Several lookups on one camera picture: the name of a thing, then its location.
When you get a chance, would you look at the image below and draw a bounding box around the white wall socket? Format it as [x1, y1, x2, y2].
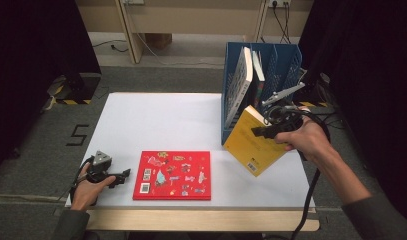
[268, 0, 292, 9]

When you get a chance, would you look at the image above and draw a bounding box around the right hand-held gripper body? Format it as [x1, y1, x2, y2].
[260, 81, 307, 138]

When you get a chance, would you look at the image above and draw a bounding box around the black stand base striped tape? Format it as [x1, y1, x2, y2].
[54, 72, 102, 106]
[296, 70, 329, 109]

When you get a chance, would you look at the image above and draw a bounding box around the black floor cable with plug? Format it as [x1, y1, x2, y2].
[91, 39, 130, 54]

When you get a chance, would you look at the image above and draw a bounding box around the brown cardboard box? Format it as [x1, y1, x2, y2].
[144, 32, 173, 48]

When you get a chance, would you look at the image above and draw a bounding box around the black curtain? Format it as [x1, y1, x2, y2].
[0, 0, 102, 176]
[296, 0, 407, 214]

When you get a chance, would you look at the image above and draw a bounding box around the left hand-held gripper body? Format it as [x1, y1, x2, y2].
[85, 150, 124, 184]

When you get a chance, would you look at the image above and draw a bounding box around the person's right hand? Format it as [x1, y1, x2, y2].
[273, 114, 339, 163]

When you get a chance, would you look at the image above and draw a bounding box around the blue plastic file rack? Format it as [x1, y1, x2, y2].
[220, 41, 304, 147]

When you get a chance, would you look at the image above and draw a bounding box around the white picture-grid book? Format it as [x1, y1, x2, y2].
[223, 46, 255, 130]

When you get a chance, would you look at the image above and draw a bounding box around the yellow cover book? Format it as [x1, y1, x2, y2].
[222, 104, 289, 178]

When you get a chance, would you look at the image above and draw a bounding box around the light wooden desk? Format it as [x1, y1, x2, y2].
[74, 0, 316, 65]

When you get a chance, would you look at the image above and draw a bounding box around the right hand-held gripper cable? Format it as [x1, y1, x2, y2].
[288, 107, 333, 240]

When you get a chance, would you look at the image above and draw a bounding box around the white floor cable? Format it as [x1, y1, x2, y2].
[136, 32, 226, 67]

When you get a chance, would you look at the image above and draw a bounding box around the hand-held gripper cable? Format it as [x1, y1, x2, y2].
[288, 107, 333, 240]
[67, 155, 95, 204]

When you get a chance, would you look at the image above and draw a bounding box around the black power cable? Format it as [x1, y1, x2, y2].
[283, 1, 292, 44]
[272, 1, 290, 44]

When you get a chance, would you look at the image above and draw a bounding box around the left hand-held gripper cable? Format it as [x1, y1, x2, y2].
[67, 155, 95, 204]

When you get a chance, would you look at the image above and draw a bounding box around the red cover book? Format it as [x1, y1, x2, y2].
[132, 150, 213, 202]

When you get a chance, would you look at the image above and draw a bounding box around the teal cover book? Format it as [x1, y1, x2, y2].
[250, 49, 267, 108]

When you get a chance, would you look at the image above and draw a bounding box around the person's left hand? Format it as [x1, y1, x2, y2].
[69, 162, 117, 212]

